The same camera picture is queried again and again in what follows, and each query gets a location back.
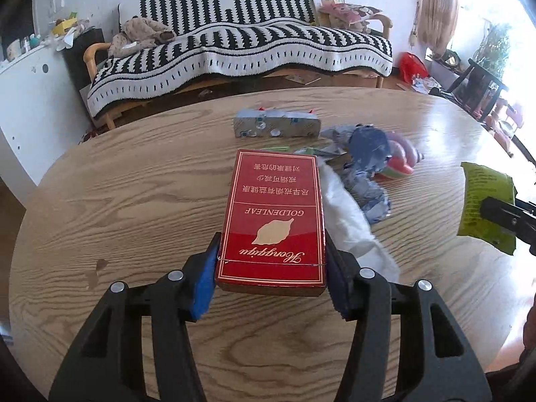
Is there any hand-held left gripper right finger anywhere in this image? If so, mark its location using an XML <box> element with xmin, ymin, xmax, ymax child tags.
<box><xmin>324</xmin><ymin>232</ymin><xmax>492</xmax><ymax>402</ymax></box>

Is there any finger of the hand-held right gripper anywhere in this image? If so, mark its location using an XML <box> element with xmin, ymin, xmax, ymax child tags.
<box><xmin>479</xmin><ymin>196</ymin><xmax>536</xmax><ymax>256</ymax></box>

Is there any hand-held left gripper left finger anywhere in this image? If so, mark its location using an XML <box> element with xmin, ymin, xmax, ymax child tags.
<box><xmin>49</xmin><ymin>231</ymin><xmax>222</xmax><ymax>402</ymax></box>

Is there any green snack packet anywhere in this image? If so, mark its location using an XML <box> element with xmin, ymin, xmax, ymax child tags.
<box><xmin>456</xmin><ymin>161</ymin><xmax>517</xmax><ymax>256</ymax></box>

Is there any white plastic bag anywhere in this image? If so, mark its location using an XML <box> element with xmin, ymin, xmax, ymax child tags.
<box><xmin>319</xmin><ymin>163</ymin><xmax>400</xmax><ymax>283</ymax></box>

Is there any red cigarette box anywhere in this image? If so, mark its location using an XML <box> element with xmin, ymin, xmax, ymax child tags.
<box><xmin>214</xmin><ymin>149</ymin><xmax>328</xmax><ymax>298</ymax></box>

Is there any blue wrapper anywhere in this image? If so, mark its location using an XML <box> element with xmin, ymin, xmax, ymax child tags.
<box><xmin>320</xmin><ymin>123</ymin><xmax>392</xmax><ymax>224</ymax></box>

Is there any black chair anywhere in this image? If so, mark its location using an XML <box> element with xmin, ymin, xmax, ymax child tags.
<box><xmin>446</xmin><ymin>59</ymin><xmax>509</xmax><ymax>122</ymax></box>

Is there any potted plant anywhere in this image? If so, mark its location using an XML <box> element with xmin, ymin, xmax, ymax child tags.
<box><xmin>477</xmin><ymin>21</ymin><xmax>514</xmax><ymax>76</ymax></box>

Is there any red bag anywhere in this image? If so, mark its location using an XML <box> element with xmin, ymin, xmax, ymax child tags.
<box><xmin>398</xmin><ymin>51</ymin><xmax>430</xmax><ymax>84</ymax></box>

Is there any grey block with pins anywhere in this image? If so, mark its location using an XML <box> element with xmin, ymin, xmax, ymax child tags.
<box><xmin>232</xmin><ymin>107</ymin><xmax>322</xmax><ymax>140</ymax></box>

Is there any beige curtain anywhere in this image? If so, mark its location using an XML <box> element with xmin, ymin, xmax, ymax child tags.
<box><xmin>419</xmin><ymin>0</ymin><xmax>461</xmax><ymax>57</ymax></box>

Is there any pink floral cushion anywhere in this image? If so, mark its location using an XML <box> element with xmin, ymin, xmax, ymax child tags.
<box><xmin>318</xmin><ymin>0</ymin><xmax>384</xmax><ymax>30</ymax></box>

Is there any black white striped blanket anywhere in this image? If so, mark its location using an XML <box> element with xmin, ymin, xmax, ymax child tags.
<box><xmin>86</xmin><ymin>0</ymin><xmax>393</xmax><ymax>119</ymax></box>

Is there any white cabinet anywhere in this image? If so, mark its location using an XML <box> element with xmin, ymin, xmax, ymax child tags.
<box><xmin>0</xmin><ymin>44</ymin><xmax>90</xmax><ymax>202</ymax></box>

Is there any black side cabinet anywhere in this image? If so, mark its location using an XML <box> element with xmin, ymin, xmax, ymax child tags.
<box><xmin>63</xmin><ymin>27</ymin><xmax>105</xmax><ymax>93</ymax></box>

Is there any wooden sofa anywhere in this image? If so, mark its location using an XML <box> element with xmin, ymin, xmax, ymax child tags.
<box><xmin>81</xmin><ymin>0</ymin><xmax>394</xmax><ymax>130</ymax></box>

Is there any beige clothes pile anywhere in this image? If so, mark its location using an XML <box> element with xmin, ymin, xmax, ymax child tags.
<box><xmin>108</xmin><ymin>17</ymin><xmax>177</xmax><ymax>59</ymax></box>

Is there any yellow box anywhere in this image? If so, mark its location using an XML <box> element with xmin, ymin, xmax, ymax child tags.
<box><xmin>51</xmin><ymin>19</ymin><xmax>80</xmax><ymax>36</ymax></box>

